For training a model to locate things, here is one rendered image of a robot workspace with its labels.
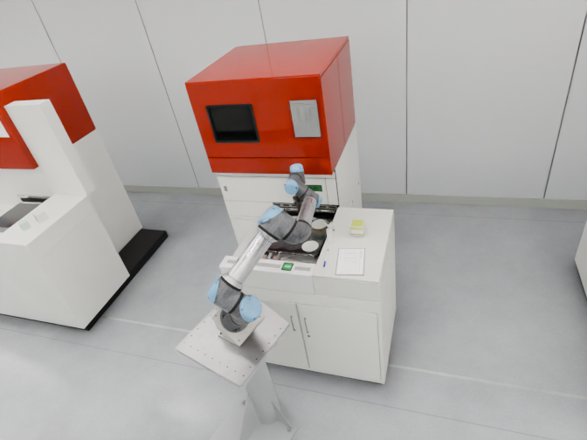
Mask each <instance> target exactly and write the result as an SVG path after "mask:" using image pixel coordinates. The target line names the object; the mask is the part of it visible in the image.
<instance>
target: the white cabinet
mask: <svg viewBox="0 0 587 440"><path fill-rule="evenodd" d="M241 292H243V293H244V294H246V295H253V296H255V297H257V298H258V299H259V301H260V302H263V303H264V304H266V305H267V306H268V307H270V308H271V309H272V310H274V311H275V312H276V313H277V314H278V315H279V316H280V317H282V318H283V319H284V320H286V321H287V322H288V323H289V324H290V326H289V327H288V328H287V330H286V331H285V332H284V333H283V334H282V335H281V336H280V338H279V339H278V341H277V342H278V344H277V345H276V347H275V348H274V349H273V351H272V352H271V353H270V354H269V355H268V356H267V358H266V359H265V361H266V363H270V364H275V365H280V366H285V367H290V368H298V369H303V370H308V371H313V372H317V373H323V374H327V375H336V376H340V377H346V378H350V379H356V380H360V381H365V382H374V383H379V384H381V383H382V384H385V380H386V372H387V366H388V359H389V354H390V343H391V337H392V331H393V325H394V319H395V313H396V309H397V308H396V273H395V230H394V232H393V238H392V242H391V247H390V255H389V260H388V264H387V270H386V274H385V279H384V284H383V292H382V298H381V301H380V302H379V301H371V300H364V299H350V298H343V297H335V296H328V295H320V294H315V295H312V294H305V293H297V292H283V291H275V290H268V289H261V288H253V287H246V286H243V289H242V290H241Z"/></svg>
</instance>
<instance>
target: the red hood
mask: <svg viewBox="0 0 587 440"><path fill-rule="evenodd" d="M184 84H185V85H186V90H187V94H188V96H189V99H190V104H191V107H192V110H193V113H194V115H195V118H196V122H197V126H198V129H199V132H200V135H201V138H202V141H203V144H204V149H205V152H206V154H207V157H208V160H209V164H210V166H211V171H212V173H245V174H291V173H290V167H291V166H292V165H293V164H296V163H299V164H301V165H302V166H303V169H304V175H332V174H333V172H334V170H335V166H336V164H337V162H338V161H339V158H340V156H341V154H342V151H343V149H344V147H345V145H346V142H347V140H348V138H349V135H350V133H351V131H352V129H353V126H354V125H355V123H356V117H355V106H354V94H353V82H352V71H351V58H350V47H349V36H344V37H335V38H317V39H308V40H299V41H289V42H280V43H271V44H262V45H244V46H236V47H235V48H233V49H232V50H231V51H229V52H227V53H226V54H225V55H224V56H223V57H221V58H219V59H218V60H216V61H215V62H214V63H212V64H211V65H209V66H207V67H206V68H205V69H203V70H202V71H201V72H199V73H198V74H197V75H195V76H194V77H192V78H191V79H189V80H188V81H186V82H185V83H184Z"/></svg>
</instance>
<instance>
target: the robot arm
mask: <svg viewBox="0 0 587 440"><path fill-rule="evenodd" d="M290 173H291V174H290V176H289V178H288V180H287V182H286V185H285V191H286V192H287V193H288V194H290V195H294V194H295V197H294V196H293V203H294V204H295V205H296V206H297V207H298V208H297V210H298V212H299V215H298V217H297V220H296V219H295V218H293V217H291V216H290V215H289V214H287V213H286V212H285V211H284V210H283V209H281V208H280V207H278V206H277V205H273V206H271V207H270V208H269V209H268V210H266V211H265V212H264V214H263V215H262V216H261V217H260V218H259V220H258V223H259V225H258V232H257V233H256V235H255V236H254V238H253V239H252V241H251V242H250V243H249V244H248V245H247V246H246V248H245V249H244V251H243V252H242V254H241V255H240V256H239V258H238V259H237V261H236V262H235V263H234V265H233V266H232V267H231V269H230V270H229V271H228V272H227V273H223V274H222V276H221V277H219V276H216V278H215V279H214V281H213V282H212V284H211V287H210V289H209V291H208V293H207V299H208V300H209V301H210V302H211V303H212V304H213V305H216V306H218V307H219V308H221V309H222V311H221V313H220V321H221V324H222V326H223V327H224V329H226V330H227V331H229V332H231V333H238V332H241V331H243V330H244V329H245V328H246V327H247V326H248V324H249V323H251V322H254V321H255V320H256V319H257V318H258V317H259V316H260V315H261V312H262V305H261V303H260V301H259V299H258V298H257V297H255V296H253V295H246V294H244V293H243V292H241V290H242V289H243V286H242V284H243V282H244V281H245V279H246V278H247V276H248V275H249V274H250V272H251V271H252V269H253V268H254V267H255V265H256V264H257V263H258V262H259V260H260V259H261V258H262V256H263V255H264V254H265V252H266V250H267V249H268V248H269V246H270V245H271V244H272V243H273V242H277V241H278V240H279V239H282V240H283V241H284V242H286V243H288V244H300V243H302V242H304V241H306V240H307V239H308V238H309V236H310V234H311V230H312V227H311V223H312V219H313V216H314V210H315V209H316V208H317V207H318V206H319V205H320V204H321V202H322V197H320V196H319V195H318V194H316V193H315V192H314V191H313V190H311V189H310V188H309V187H308V186H307V185H306V181H305V175H304V169H303V166H302V165H301V164H299V163H296V164H293V165H292V166H291V167H290Z"/></svg>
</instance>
